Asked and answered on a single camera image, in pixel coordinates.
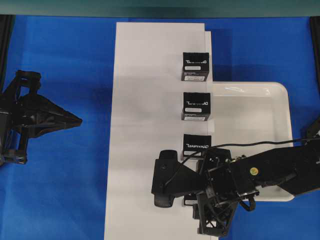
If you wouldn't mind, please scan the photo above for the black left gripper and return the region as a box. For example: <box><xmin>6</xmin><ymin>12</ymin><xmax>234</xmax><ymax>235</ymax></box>
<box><xmin>0</xmin><ymin>70</ymin><xmax>83</xmax><ymax>165</ymax></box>

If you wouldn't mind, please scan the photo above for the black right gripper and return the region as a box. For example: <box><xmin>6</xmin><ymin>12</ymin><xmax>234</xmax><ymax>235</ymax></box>
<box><xmin>154</xmin><ymin>148</ymin><xmax>260</xmax><ymax>237</ymax></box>

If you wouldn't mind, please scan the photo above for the black box bottom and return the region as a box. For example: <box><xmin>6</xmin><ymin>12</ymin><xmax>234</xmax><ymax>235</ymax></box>
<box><xmin>182</xmin><ymin>193</ymin><xmax>198</xmax><ymax>207</ymax></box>

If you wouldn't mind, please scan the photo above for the black box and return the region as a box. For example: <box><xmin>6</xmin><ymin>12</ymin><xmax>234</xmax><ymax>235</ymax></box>
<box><xmin>181</xmin><ymin>92</ymin><xmax>211</xmax><ymax>122</ymax></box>
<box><xmin>181</xmin><ymin>134</ymin><xmax>212</xmax><ymax>160</ymax></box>
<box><xmin>181</xmin><ymin>52</ymin><xmax>210</xmax><ymax>82</ymax></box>
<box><xmin>182</xmin><ymin>193</ymin><xmax>198</xmax><ymax>207</ymax></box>

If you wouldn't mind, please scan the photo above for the white base board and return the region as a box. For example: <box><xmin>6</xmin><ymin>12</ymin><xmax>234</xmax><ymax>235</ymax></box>
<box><xmin>104</xmin><ymin>22</ymin><xmax>208</xmax><ymax>240</ymax></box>

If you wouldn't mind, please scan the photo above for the white plastic tray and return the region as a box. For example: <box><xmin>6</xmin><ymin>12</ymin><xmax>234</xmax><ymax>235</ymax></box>
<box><xmin>211</xmin><ymin>81</ymin><xmax>296</xmax><ymax>202</ymax></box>

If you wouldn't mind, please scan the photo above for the black box top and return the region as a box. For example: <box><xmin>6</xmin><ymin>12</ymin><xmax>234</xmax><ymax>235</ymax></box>
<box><xmin>181</xmin><ymin>52</ymin><xmax>210</xmax><ymax>82</ymax></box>

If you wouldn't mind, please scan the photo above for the blue table mat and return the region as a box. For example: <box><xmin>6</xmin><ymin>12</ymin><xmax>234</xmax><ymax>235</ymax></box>
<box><xmin>0</xmin><ymin>15</ymin><xmax>320</xmax><ymax>240</ymax></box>

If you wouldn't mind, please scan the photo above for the teal backdrop panel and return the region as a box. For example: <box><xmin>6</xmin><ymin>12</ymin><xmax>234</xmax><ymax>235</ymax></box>
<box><xmin>0</xmin><ymin>0</ymin><xmax>320</xmax><ymax>18</ymax></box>

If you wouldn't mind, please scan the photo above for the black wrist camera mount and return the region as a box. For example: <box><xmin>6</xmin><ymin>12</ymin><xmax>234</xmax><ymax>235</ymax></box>
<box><xmin>151</xmin><ymin>159</ymin><xmax>206</xmax><ymax>199</ymax></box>

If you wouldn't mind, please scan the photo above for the black aluminium frame rail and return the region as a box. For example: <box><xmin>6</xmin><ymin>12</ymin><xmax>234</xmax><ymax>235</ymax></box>
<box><xmin>0</xmin><ymin>14</ymin><xmax>15</xmax><ymax>92</ymax></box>

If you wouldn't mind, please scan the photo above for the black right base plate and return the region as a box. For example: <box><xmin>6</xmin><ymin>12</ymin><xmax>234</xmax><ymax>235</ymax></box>
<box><xmin>300</xmin><ymin>119</ymin><xmax>320</xmax><ymax>139</ymax></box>

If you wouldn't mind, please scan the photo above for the black camera cable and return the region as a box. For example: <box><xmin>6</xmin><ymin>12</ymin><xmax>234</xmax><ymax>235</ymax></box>
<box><xmin>161</xmin><ymin>138</ymin><xmax>320</xmax><ymax>191</ymax></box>

